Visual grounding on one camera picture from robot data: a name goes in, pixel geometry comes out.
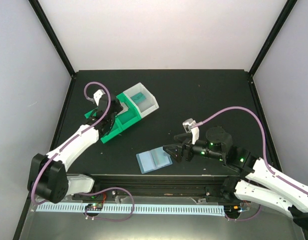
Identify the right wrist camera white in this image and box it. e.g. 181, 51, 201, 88
182, 118, 200, 145

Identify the green bin middle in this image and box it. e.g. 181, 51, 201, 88
113, 93, 141, 132

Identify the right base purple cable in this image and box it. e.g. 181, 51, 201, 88
225, 202, 264, 223

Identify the white translucent bin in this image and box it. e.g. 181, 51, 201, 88
123, 82, 159, 119

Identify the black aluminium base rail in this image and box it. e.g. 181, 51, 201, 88
66, 174, 244, 201

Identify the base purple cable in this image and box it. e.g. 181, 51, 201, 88
78, 186, 135, 222
225, 202, 264, 223

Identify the white card red pattern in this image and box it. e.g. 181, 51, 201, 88
119, 102, 129, 115

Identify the frame post black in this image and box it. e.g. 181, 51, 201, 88
249, 0, 298, 77
28, 0, 76, 77

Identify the right frame post black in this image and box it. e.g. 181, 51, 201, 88
249, 0, 298, 77

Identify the left frame post black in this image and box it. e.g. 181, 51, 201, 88
28, 0, 76, 77

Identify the green bin left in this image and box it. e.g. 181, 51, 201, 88
85, 108, 122, 144

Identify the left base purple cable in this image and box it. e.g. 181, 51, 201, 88
78, 186, 135, 222

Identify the green bin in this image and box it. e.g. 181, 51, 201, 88
113, 93, 141, 132
85, 108, 122, 144

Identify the teal card in white bin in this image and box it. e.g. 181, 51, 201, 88
131, 92, 146, 104

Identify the white slotted cable duct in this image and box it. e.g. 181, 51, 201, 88
36, 202, 225, 217

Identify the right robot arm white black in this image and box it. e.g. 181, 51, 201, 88
163, 126, 308, 231

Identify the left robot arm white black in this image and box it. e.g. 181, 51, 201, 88
27, 92, 127, 204

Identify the controller board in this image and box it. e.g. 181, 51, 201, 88
85, 203, 103, 211
224, 205, 246, 213

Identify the right controller board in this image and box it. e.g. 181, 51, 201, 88
224, 205, 246, 213

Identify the left controller board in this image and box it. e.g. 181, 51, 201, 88
85, 203, 103, 211

